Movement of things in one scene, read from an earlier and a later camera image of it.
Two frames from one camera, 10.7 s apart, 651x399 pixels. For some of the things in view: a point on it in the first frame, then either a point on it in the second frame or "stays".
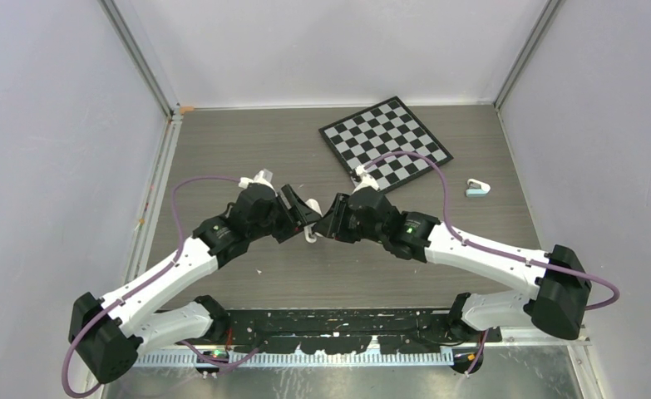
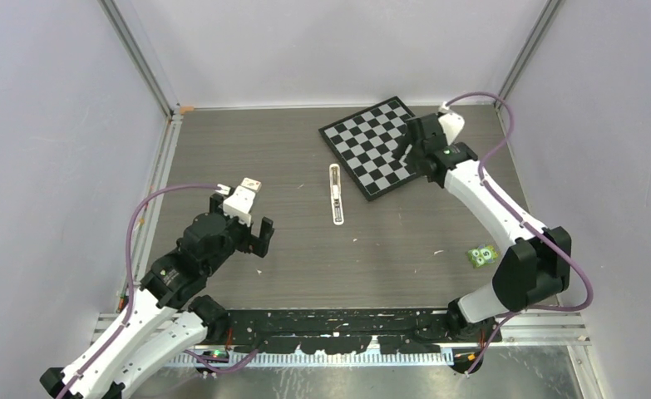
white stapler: [309, 236] to [336, 194]
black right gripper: [332, 220] to [411, 158]
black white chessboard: [382, 129] stays
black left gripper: [303, 214] to [253, 243]
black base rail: [350, 331] stays
